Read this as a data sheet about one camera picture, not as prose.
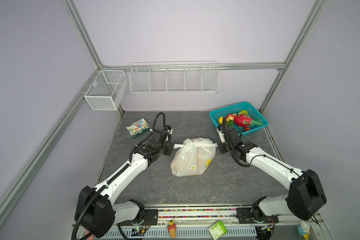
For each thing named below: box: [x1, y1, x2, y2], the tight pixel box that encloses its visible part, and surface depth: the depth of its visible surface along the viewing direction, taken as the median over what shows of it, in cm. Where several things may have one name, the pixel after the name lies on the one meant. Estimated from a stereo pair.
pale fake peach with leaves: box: [226, 113, 237, 127], surface depth 111 cm
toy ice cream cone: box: [167, 219, 177, 239], surface depth 71 cm
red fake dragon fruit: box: [234, 114, 264, 127], surface depth 107 cm
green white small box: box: [208, 220, 228, 240], surface depth 70 cm
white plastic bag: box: [170, 137, 218, 177], surface depth 85 cm
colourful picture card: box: [126, 118, 150, 139], surface depth 105 cm
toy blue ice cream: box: [297, 221, 311, 240], surface depth 69 cm
